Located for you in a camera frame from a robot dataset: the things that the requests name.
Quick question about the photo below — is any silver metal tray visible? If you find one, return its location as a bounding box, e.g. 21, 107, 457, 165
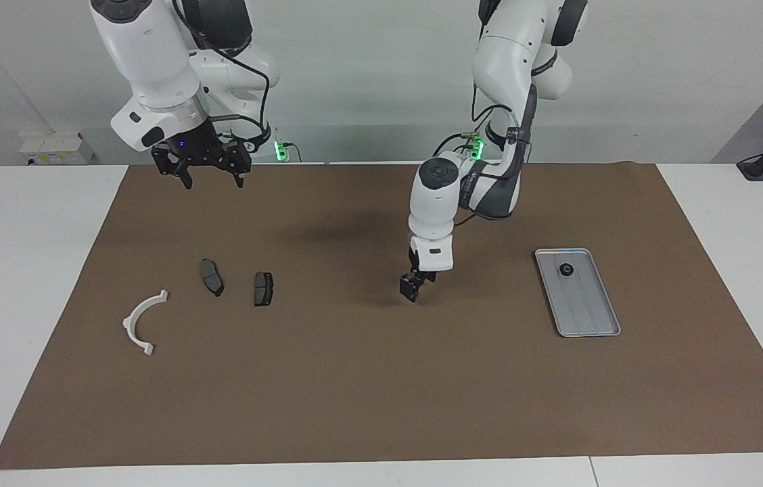
534, 248, 622, 338

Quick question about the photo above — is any curved dark brake pad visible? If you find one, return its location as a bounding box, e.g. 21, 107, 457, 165
200, 259, 225, 297

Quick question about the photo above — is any brown table mat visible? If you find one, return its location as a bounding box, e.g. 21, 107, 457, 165
0, 162, 763, 471

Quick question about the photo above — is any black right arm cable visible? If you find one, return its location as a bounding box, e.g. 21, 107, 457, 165
172, 0, 273, 158

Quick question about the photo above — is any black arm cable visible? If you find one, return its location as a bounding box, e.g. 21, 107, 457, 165
432, 101, 532, 224
172, 0, 273, 158

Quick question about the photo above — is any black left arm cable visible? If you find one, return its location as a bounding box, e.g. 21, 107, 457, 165
432, 101, 532, 224

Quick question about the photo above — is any white semicircular bracket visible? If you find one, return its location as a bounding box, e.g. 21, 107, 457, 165
122, 289, 169, 356

